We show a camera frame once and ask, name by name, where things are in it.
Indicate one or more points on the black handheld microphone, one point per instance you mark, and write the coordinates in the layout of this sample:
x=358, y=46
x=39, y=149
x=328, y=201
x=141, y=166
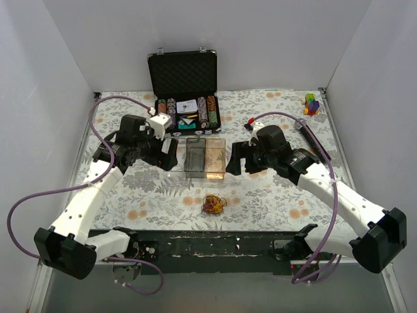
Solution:
x=312, y=140

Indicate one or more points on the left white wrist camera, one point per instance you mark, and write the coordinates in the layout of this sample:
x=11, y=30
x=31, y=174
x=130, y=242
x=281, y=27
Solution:
x=159, y=123

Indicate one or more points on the orange green chip row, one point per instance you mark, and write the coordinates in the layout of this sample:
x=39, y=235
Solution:
x=212, y=111

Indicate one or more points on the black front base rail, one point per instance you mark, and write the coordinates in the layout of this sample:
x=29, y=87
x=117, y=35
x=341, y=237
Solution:
x=203, y=252

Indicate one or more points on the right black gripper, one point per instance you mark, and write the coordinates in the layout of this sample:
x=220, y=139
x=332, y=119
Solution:
x=246, y=160

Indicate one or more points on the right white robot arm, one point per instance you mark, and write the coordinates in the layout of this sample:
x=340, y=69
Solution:
x=381, y=234

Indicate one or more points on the colourful toy block train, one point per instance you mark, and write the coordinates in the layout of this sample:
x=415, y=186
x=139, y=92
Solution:
x=311, y=104

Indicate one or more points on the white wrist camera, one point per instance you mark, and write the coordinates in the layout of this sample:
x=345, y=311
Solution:
x=159, y=123
x=254, y=126

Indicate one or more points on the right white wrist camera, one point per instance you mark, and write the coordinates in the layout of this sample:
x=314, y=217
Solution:
x=254, y=126

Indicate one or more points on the grey poker chip row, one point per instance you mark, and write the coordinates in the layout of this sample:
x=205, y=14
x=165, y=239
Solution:
x=202, y=112

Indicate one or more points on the clear plastic organizer box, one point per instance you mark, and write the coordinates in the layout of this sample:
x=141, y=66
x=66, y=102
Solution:
x=201, y=158

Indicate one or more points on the white playing card deck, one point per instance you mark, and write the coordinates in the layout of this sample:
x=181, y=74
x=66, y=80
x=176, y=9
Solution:
x=187, y=106

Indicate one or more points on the black poker chip case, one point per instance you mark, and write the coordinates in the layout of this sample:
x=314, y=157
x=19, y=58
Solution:
x=185, y=76

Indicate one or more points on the purple poker chip row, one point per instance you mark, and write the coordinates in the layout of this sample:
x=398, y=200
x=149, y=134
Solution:
x=172, y=111

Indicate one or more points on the orange poker chip row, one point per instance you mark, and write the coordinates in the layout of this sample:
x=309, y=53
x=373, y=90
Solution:
x=162, y=106

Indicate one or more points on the floral table mat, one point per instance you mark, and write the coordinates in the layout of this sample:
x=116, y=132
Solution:
x=148, y=198

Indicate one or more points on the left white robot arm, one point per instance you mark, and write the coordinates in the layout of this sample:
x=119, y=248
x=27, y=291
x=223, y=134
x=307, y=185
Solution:
x=66, y=245

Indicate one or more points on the teal card box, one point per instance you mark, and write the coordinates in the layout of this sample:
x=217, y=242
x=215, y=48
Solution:
x=185, y=123

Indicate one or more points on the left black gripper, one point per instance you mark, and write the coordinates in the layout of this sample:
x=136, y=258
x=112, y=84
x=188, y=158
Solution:
x=161, y=153

